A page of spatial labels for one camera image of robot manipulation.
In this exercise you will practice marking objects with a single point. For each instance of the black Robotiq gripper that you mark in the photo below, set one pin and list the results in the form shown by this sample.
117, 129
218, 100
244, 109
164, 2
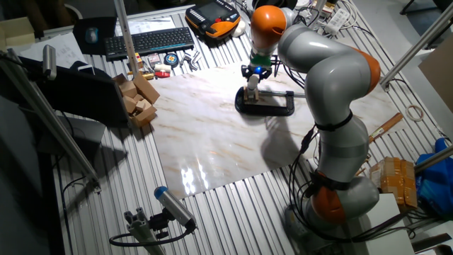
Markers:
258, 70

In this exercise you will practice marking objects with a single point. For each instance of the white light bulb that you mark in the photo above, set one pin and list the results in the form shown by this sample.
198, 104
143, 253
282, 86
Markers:
253, 83

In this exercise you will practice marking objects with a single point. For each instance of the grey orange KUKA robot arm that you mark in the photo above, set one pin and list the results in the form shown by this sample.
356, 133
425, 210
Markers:
336, 81

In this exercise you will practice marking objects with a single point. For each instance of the small wooden clamp pad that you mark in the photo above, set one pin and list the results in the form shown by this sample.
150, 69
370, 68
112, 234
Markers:
257, 95
245, 93

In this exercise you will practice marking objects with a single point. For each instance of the black metal C-clamp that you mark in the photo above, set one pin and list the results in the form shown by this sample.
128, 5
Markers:
265, 110

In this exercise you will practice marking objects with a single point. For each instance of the white egg shaped object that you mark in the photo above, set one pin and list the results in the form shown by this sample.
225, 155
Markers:
239, 28

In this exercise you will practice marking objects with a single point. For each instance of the silver metal pipe fitting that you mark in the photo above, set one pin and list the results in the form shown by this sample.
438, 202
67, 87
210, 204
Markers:
195, 60
185, 59

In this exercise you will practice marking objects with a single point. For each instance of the black orange teach pendant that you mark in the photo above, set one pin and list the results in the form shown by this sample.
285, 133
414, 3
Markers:
212, 14

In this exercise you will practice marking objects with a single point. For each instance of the marble pattern table sheet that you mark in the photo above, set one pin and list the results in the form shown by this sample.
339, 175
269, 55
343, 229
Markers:
212, 141

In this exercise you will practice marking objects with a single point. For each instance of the white power strip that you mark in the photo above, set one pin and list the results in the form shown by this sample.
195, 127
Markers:
338, 20

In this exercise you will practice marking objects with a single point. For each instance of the small printed card box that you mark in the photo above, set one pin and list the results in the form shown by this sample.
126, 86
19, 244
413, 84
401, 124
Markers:
154, 60

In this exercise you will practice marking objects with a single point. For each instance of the brass pipe fitting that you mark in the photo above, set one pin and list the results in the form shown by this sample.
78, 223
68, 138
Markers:
148, 76

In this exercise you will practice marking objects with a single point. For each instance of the open brown cardboard box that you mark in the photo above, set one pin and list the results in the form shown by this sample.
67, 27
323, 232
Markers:
147, 88

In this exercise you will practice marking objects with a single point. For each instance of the black computer keyboard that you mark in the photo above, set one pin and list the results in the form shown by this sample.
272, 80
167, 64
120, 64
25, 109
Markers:
148, 42

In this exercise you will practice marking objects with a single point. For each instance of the small brown wooden block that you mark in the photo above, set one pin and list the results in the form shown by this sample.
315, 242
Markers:
138, 97
129, 104
128, 89
143, 105

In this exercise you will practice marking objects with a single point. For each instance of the small yellow box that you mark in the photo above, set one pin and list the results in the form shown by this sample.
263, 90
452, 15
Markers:
139, 61

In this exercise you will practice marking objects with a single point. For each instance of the white printed paper sheet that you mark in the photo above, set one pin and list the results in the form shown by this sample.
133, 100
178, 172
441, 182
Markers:
148, 25

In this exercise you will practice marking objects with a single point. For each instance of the black mouse pad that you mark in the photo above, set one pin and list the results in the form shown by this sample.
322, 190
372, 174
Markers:
106, 28

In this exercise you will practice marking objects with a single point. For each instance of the dark computer mouse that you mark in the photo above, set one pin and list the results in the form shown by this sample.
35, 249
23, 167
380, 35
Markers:
91, 35

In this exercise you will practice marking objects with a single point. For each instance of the white smartphone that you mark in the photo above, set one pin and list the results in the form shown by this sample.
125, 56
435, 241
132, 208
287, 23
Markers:
86, 69

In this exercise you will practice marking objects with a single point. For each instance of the black laptop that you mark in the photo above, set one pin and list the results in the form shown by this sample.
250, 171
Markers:
81, 95

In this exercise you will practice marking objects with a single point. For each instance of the brown taped cardboard package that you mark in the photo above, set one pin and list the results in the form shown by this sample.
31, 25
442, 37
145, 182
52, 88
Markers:
396, 184

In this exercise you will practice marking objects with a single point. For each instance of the brown cardboard sheet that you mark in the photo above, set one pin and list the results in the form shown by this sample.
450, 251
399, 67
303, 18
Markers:
439, 78

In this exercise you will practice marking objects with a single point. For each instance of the white paper stack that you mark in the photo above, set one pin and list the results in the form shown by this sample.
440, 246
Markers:
63, 49

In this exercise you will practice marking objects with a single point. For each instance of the short aluminium profile stub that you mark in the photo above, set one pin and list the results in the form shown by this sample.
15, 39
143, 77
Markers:
141, 230

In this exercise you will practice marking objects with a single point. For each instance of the blue plastic bag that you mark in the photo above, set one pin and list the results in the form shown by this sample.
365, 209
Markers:
435, 184

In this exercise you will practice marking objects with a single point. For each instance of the long slanted aluminium profile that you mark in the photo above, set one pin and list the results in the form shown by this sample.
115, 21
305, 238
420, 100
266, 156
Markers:
46, 117

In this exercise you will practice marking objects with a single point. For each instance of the beige foam box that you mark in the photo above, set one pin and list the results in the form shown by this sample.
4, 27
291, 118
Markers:
17, 32

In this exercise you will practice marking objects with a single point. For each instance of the upright aluminium post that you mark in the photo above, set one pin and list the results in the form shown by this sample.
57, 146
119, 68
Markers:
318, 12

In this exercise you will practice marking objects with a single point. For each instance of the tall aluminium frame post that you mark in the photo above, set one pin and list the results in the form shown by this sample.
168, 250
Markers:
125, 35

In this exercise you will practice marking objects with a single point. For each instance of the silver camera blue cap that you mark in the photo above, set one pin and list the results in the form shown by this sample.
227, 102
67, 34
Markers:
175, 207

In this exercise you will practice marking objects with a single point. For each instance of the slanted aluminium frame brace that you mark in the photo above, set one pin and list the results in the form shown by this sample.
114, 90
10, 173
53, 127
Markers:
424, 35

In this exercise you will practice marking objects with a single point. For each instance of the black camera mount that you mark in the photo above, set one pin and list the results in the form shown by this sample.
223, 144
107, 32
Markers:
159, 223

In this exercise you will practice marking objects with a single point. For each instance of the aluminium frame bar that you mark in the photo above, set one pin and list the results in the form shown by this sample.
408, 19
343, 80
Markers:
435, 159

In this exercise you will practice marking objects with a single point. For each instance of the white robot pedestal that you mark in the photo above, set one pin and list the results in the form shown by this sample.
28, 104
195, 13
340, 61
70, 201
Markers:
385, 230

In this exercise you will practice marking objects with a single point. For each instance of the silver depth camera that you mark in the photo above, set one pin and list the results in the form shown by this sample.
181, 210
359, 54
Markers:
49, 62

